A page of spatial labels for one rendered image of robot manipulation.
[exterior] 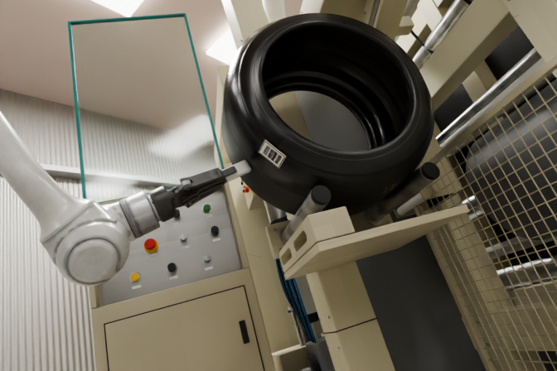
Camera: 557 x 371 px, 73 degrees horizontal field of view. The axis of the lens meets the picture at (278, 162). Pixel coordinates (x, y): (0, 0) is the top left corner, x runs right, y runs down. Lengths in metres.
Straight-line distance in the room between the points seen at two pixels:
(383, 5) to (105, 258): 1.11
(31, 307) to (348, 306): 3.28
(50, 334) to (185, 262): 2.68
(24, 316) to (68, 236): 3.38
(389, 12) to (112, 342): 1.41
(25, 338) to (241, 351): 2.81
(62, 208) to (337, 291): 0.76
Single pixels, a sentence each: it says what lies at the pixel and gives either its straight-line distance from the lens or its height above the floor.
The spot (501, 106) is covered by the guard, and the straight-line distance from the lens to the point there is 1.02.
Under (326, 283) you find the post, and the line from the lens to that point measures 1.15.
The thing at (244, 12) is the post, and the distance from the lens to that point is 1.62.
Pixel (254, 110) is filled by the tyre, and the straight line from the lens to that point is 0.86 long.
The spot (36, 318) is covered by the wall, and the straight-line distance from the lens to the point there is 4.05.
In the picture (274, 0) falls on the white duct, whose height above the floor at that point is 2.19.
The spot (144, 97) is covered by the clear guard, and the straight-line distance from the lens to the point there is 1.79.
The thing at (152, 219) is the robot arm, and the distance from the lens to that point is 0.84.
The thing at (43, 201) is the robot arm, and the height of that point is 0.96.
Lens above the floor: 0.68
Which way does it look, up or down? 22 degrees up
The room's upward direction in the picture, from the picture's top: 17 degrees counter-clockwise
